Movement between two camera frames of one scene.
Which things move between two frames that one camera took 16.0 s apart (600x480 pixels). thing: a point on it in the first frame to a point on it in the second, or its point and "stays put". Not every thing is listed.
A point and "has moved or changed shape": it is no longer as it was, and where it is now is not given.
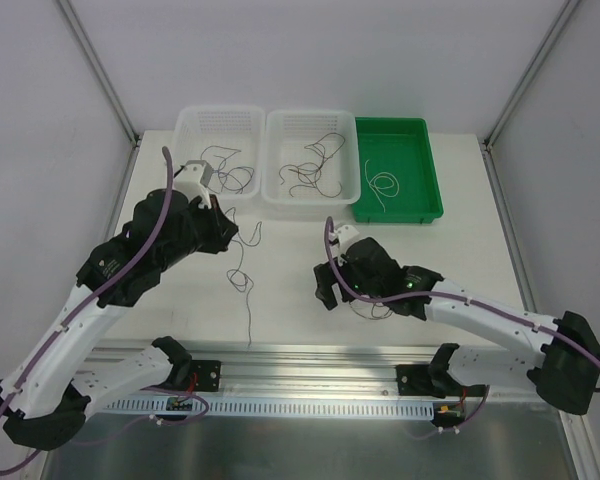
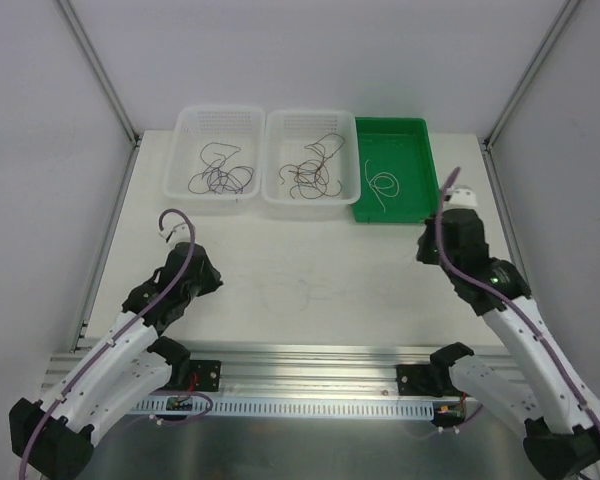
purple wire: (248, 293) has moved or changed shape
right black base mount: (415, 380) stays put
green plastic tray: (399, 181) stays put
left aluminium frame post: (101, 71) stays put
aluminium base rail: (301, 373) stays put
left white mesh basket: (228, 137) stays put
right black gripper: (334, 281) to (426, 245)
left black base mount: (208, 375) stays put
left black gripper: (213, 226) to (206, 275)
